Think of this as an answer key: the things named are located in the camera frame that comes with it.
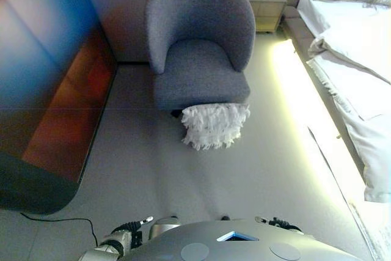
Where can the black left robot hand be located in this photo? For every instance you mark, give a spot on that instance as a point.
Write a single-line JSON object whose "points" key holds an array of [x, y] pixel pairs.
{"points": [[129, 226]]}

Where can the white fringed cushion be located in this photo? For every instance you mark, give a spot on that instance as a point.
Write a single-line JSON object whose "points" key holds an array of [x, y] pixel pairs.
{"points": [[214, 126]]}

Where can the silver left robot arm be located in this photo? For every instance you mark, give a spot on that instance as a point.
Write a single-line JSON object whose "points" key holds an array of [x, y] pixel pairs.
{"points": [[104, 248]]}

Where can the silver left robot leg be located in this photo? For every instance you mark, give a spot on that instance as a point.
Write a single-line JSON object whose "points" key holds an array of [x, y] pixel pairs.
{"points": [[163, 227]]}

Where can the silver robot torso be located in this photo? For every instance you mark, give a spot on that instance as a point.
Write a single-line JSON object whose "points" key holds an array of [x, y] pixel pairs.
{"points": [[244, 248]]}

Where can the large flat television screen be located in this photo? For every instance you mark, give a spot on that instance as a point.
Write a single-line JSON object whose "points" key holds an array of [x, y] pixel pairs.
{"points": [[46, 90]]}

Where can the grey fabric armchair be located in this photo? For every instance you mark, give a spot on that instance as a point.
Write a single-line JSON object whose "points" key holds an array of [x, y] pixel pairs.
{"points": [[198, 74]]}

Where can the beige wooden nightstand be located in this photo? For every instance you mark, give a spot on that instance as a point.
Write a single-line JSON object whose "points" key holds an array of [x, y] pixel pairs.
{"points": [[265, 10]]}

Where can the white duvet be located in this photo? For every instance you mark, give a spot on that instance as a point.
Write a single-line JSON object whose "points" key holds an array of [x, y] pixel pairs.
{"points": [[360, 90]]}

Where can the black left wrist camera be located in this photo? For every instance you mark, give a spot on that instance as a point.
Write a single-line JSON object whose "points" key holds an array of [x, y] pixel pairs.
{"points": [[136, 238]]}

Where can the bed with beige frame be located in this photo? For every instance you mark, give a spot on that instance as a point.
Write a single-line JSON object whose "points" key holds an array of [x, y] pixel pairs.
{"points": [[297, 28]]}

